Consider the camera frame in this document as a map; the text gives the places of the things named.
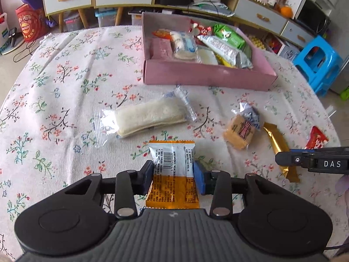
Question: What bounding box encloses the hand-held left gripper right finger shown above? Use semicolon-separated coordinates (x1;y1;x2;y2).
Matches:
193;160;286;220

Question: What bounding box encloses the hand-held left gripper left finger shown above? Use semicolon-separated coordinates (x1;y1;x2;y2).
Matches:
63;160;155;220

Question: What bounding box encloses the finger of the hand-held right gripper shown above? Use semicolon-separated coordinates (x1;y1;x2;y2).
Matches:
274;150;310;167

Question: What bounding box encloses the gold snack bar packet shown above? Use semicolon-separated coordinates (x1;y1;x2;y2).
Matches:
262;122;300;184

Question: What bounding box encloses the orange white snack packet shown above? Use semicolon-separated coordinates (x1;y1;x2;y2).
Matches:
144;140;201;210
152;29;175;39

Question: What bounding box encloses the pink cardboard box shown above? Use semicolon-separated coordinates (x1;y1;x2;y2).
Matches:
141;12;279;92

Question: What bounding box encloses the clear-wrapped white cake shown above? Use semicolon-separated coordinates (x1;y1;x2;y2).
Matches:
197;48;219;66

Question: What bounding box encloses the long silver snack packet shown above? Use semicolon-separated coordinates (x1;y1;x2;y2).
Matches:
196;34;254;69

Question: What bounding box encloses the white blue bread packet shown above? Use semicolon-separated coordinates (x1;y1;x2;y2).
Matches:
169;31;198;61

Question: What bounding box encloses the green snack packet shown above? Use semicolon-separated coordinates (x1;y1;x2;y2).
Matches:
213;24;246;51

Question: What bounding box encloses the red white candy packet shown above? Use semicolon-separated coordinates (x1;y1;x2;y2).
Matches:
189;19;213;38

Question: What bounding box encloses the person's right forearm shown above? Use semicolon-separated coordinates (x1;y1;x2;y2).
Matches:
336;173;349;197

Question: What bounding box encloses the red snack packet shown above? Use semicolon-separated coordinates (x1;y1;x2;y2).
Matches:
303;126;329;150

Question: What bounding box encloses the brown square snack packet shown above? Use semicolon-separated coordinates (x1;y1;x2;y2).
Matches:
223;114;258;150

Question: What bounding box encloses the clear-wrapped white sandwich bread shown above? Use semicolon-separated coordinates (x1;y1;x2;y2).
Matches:
94;86;198;144

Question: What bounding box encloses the blue plastic stool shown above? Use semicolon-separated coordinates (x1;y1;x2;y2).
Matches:
293;35;344;98

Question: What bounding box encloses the printed cardboard box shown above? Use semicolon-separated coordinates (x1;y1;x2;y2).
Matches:
277;43;301;61

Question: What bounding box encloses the yellow snack packet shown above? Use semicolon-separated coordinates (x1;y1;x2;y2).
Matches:
215;55;237;68

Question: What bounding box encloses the yellow bumpy tray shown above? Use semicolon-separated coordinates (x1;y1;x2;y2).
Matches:
250;35;267;50

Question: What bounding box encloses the white microwave oven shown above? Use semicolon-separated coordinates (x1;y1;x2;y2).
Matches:
294;0;332;36

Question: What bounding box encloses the orange fruit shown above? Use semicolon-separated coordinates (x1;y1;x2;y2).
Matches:
280;5;294;19

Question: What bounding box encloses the clear plastic storage bin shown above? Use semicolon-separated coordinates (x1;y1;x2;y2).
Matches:
95;9;118;28
63;12;83;32

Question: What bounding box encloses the red printed bag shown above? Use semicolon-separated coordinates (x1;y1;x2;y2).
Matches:
15;3;49;43

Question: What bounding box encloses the black floor cable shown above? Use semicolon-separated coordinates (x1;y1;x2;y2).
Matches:
13;40;40;63

